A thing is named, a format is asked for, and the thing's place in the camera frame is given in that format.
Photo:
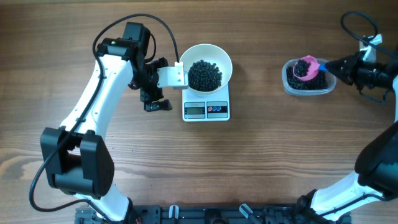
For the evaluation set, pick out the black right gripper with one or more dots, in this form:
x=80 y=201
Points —
x=347 y=73

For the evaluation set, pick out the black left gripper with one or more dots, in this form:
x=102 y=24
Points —
x=157 y=94

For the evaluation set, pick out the pink scoop blue handle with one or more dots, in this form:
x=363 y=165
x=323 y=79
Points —
x=307 y=68

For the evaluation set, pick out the white bowl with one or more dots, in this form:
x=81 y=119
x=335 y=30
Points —
x=209 y=53

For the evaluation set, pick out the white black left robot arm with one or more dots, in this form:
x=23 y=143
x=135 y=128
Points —
x=76 y=159

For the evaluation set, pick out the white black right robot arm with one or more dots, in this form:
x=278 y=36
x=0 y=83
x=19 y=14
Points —
x=374 y=178

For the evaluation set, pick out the black beans in bowl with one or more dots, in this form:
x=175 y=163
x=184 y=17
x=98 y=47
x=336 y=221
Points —
x=204 y=76

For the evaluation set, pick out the white digital kitchen scale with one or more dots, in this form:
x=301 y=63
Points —
x=206 y=108

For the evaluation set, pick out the clear container of black beans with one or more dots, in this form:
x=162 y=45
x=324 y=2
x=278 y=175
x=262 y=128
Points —
x=322 y=84

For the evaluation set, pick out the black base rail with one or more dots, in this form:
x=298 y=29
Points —
x=280 y=214

